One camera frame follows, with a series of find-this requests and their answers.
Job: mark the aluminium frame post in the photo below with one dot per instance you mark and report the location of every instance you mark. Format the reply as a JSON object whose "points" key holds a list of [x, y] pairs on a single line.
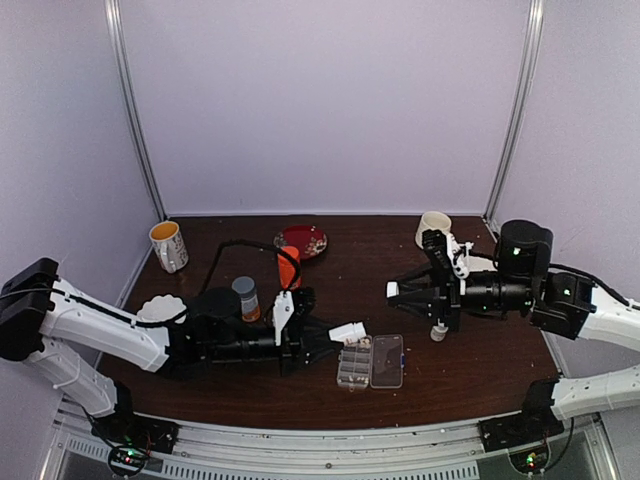
{"points": [[117, 37], [529, 59]]}

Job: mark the cream ribbed mug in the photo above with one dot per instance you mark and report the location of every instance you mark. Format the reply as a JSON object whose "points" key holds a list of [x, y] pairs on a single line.
{"points": [[432, 220]]}

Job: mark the orange pill bottle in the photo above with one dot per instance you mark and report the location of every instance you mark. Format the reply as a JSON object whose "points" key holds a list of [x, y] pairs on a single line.
{"points": [[289, 266]]}

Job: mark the right aluminium frame post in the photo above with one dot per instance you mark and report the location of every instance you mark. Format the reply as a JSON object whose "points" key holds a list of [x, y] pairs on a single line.
{"points": [[529, 59]]}

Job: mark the white scalloped bowl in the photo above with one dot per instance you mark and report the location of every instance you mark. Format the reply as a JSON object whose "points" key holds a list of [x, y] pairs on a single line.
{"points": [[162, 308]]}

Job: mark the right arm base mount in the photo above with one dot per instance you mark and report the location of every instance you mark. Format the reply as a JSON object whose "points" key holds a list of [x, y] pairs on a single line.
{"points": [[525, 436]]}

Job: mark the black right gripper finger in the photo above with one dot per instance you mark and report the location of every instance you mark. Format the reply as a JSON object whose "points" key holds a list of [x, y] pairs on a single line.
{"points": [[423, 279], [418, 306]]}

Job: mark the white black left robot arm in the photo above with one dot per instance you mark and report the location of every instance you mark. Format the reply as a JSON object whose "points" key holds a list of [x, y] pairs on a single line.
{"points": [[43, 314]]}

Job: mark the red floral plate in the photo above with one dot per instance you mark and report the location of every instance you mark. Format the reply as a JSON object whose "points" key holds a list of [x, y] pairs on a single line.
{"points": [[309, 240]]}

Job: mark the clear plastic pill organizer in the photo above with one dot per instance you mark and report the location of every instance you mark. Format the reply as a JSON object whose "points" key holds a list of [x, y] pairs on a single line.
{"points": [[383, 363]]}

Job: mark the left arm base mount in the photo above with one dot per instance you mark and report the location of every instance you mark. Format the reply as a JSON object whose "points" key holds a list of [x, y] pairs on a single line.
{"points": [[132, 439]]}

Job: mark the small white bowl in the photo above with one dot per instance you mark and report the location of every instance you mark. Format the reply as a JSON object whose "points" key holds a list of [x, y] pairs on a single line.
{"points": [[477, 264]]}

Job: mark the white pill bottle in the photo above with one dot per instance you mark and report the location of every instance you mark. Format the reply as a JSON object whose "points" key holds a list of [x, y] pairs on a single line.
{"points": [[348, 333], [438, 332]]}

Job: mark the white pills in organizer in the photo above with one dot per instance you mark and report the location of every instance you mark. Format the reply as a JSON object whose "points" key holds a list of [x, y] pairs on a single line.
{"points": [[363, 343]]}

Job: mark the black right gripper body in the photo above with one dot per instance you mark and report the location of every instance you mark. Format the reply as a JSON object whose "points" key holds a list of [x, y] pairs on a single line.
{"points": [[450, 300]]}

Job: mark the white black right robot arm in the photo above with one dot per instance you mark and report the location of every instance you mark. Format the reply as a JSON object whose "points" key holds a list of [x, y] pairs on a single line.
{"points": [[558, 299]]}

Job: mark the left aluminium frame post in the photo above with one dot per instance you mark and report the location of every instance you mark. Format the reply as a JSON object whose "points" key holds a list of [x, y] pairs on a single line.
{"points": [[117, 37]]}

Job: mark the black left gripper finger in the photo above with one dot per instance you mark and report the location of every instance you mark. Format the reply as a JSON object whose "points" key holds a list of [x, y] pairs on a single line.
{"points": [[316, 331], [311, 354]]}

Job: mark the yellow interior patterned mug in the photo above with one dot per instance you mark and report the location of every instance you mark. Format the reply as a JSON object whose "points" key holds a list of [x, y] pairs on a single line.
{"points": [[169, 246]]}

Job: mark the grey lid pill bottle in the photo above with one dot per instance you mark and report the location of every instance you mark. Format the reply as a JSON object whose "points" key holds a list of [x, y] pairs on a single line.
{"points": [[246, 289]]}

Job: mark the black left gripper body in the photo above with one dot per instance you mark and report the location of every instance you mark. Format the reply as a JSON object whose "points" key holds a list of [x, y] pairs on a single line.
{"points": [[290, 350]]}

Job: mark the small silver pills in organizer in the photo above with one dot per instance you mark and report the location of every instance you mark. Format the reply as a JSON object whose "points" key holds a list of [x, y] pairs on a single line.
{"points": [[355, 382]]}

